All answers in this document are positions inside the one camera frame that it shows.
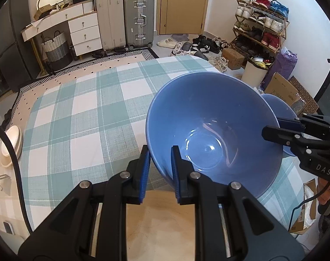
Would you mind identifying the woven laundry basket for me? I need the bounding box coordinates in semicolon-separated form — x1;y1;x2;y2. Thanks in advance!
41;30;73;71

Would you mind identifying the small white bowl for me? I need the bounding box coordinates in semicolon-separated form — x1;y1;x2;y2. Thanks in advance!
5;125;23;155

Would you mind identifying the person's right hand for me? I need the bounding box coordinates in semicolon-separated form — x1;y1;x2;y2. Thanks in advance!
317;178;330;206

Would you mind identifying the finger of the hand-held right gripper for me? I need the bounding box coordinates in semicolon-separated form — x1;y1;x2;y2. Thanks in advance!
262;125;330;156
277;114;330;136

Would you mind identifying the purple bag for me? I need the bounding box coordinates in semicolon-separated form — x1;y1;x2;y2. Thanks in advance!
260;47;297;90

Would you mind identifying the beige suitcase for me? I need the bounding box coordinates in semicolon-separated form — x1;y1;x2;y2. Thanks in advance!
96;0;127;52

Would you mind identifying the flat cardboard box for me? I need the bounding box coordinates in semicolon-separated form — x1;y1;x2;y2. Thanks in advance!
264;72;307;106

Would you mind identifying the metal shoe rack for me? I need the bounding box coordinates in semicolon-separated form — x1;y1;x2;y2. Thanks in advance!
230;0;290;63

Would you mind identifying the light blue bowl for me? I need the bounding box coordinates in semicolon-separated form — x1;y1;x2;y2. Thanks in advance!
146;72;283;199

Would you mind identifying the small cardboard box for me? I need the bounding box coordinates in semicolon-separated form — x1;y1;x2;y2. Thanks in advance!
35;4;53;19

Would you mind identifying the beige checked tablecloth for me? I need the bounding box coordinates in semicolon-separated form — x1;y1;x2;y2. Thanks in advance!
0;139;32;240

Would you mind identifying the grey refrigerator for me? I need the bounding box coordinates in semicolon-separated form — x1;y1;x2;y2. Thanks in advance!
0;0;36;98

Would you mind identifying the silver suitcase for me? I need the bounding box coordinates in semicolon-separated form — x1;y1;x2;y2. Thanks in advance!
123;0;155;47

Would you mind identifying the black cable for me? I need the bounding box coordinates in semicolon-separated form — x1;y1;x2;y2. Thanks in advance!
0;114;33;234
288;183;330;233

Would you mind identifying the white vanity desk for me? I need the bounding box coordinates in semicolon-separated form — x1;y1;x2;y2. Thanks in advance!
20;0;103;72

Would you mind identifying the metal phone stand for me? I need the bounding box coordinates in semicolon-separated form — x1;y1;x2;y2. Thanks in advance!
0;174;11;196

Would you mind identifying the white trash bin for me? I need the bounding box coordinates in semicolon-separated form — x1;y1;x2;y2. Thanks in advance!
241;58;269;89

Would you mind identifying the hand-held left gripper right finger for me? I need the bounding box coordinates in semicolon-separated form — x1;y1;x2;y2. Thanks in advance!
170;145;307;261

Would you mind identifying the wooden door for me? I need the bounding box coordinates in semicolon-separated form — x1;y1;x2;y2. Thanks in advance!
154;0;211;36

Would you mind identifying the scattered shoes pile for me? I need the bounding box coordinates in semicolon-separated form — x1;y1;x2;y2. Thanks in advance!
170;34;231;60

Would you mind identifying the open cardboard box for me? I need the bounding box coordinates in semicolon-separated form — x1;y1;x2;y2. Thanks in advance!
290;179;317;236

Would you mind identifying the patterned brown box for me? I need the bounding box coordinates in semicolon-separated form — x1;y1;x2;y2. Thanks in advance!
288;76;319;116

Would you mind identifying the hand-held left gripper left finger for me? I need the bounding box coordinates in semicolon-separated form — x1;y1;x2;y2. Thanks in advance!
18;145;151;261

